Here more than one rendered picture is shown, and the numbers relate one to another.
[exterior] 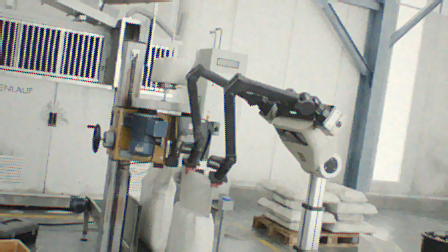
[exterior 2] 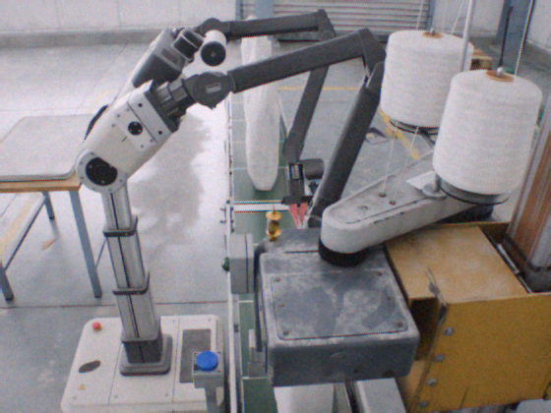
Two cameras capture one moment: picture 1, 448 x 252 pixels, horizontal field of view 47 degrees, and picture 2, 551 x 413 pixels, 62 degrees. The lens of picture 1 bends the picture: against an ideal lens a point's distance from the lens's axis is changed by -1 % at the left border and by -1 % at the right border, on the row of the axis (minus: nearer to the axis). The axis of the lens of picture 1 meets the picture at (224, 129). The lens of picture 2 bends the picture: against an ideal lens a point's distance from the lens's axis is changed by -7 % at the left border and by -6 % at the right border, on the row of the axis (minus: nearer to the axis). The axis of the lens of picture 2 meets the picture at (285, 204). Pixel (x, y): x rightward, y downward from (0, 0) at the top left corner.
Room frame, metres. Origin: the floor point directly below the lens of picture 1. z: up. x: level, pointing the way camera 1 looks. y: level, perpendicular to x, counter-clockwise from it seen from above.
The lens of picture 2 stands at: (4.11, 0.36, 1.87)
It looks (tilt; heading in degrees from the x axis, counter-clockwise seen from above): 32 degrees down; 197
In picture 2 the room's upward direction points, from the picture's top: 2 degrees clockwise
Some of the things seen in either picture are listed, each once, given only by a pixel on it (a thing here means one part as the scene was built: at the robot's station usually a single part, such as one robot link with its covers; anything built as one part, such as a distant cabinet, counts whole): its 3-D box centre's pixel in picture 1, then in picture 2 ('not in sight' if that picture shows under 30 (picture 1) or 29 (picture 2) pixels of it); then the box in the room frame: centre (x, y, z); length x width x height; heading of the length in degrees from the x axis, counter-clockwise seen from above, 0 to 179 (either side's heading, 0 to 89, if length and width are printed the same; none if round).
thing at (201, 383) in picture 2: (225, 204); (208, 370); (3.37, -0.07, 0.81); 0.08 x 0.08 x 0.06; 25
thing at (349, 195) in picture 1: (339, 192); not in sight; (6.44, -1.51, 0.56); 0.67 x 0.43 x 0.15; 25
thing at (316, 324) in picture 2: (186, 134); (323, 327); (3.49, 0.25, 1.21); 0.30 x 0.25 x 0.30; 25
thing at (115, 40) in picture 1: (123, 54); not in sight; (5.62, 1.19, 1.82); 0.51 x 0.27 x 0.71; 25
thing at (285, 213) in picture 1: (304, 214); not in sight; (5.97, -1.04, 0.32); 0.66 x 0.43 x 0.15; 117
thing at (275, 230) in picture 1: (311, 230); not in sight; (6.28, -1.22, 0.07); 1.20 x 0.82 x 0.14; 117
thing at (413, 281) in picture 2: (168, 126); (397, 290); (3.39, 0.37, 1.26); 0.22 x 0.05 x 0.16; 25
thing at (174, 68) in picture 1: (175, 71); (425, 77); (3.16, 0.34, 1.61); 0.17 x 0.17 x 0.17
